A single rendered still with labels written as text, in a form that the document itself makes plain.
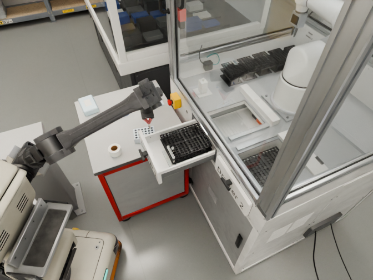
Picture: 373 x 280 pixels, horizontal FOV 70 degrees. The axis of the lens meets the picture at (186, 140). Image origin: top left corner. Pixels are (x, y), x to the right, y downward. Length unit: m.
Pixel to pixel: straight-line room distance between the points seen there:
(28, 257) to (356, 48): 1.08
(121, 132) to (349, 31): 1.32
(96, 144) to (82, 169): 0.91
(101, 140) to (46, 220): 0.67
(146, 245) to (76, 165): 0.99
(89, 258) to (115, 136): 0.75
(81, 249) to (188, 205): 0.83
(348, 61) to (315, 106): 0.13
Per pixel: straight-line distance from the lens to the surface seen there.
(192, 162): 1.33
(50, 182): 1.98
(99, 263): 1.82
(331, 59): 0.65
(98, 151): 1.60
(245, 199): 1.20
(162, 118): 1.70
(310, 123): 0.73
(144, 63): 1.99
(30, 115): 3.23
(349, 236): 2.41
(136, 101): 0.88
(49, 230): 1.10
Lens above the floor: 1.97
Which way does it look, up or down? 50 degrees down
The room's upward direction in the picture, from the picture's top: straight up
